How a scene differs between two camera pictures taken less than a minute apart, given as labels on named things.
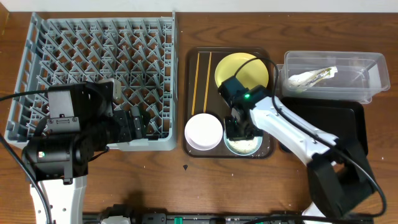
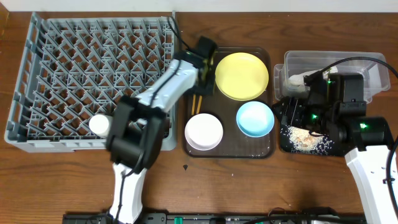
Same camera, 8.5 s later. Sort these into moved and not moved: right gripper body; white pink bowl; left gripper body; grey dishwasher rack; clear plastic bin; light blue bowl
Moved: left gripper body; light blue bowl; right gripper body
Not moved: clear plastic bin; grey dishwasher rack; white pink bowl
